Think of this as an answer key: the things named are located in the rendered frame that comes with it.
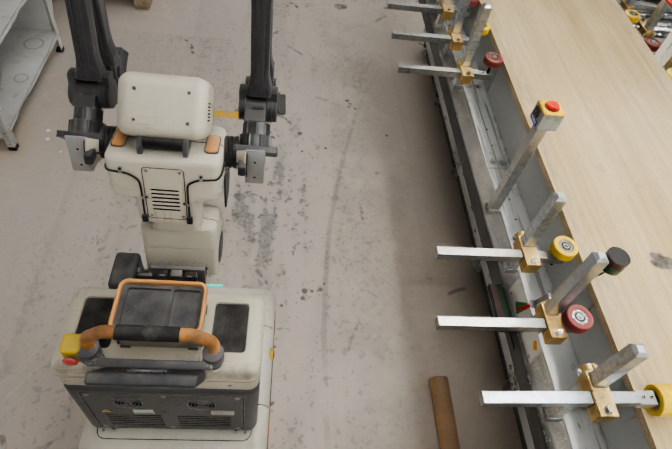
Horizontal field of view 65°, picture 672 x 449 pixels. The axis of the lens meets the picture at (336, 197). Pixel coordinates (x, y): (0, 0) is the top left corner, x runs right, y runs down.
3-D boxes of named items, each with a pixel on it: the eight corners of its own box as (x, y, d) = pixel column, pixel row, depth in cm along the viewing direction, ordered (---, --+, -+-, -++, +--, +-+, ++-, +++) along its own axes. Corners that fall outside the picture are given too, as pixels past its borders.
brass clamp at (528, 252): (519, 273, 173) (525, 264, 169) (509, 238, 181) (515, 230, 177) (537, 273, 173) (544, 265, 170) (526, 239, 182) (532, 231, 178)
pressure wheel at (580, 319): (554, 345, 159) (572, 328, 151) (546, 320, 164) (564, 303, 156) (579, 345, 160) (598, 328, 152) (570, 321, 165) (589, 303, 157)
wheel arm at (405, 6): (386, 10, 267) (387, 2, 264) (385, 6, 269) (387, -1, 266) (468, 18, 273) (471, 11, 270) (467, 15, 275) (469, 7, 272)
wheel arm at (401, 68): (397, 74, 236) (399, 66, 233) (396, 69, 239) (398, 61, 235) (489, 82, 242) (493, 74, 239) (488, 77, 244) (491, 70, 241)
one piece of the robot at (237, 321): (256, 445, 188) (262, 350, 125) (96, 443, 182) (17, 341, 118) (262, 355, 210) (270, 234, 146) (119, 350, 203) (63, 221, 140)
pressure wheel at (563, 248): (557, 278, 175) (573, 259, 166) (535, 264, 178) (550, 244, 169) (566, 263, 180) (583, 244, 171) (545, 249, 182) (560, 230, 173)
